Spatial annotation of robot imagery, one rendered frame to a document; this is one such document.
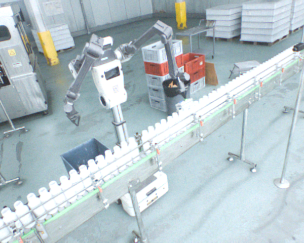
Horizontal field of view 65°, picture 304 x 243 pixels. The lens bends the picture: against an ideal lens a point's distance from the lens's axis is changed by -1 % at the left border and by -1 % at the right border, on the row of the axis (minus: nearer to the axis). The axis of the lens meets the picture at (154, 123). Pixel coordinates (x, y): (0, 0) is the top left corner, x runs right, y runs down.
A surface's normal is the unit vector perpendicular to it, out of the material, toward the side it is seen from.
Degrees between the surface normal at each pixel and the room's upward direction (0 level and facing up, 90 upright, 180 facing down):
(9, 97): 90
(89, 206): 90
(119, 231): 0
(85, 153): 90
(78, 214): 90
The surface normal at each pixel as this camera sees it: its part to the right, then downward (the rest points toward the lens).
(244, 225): -0.13, -0.85
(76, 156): 0.65, 0.32
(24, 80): 0.39, 0.43
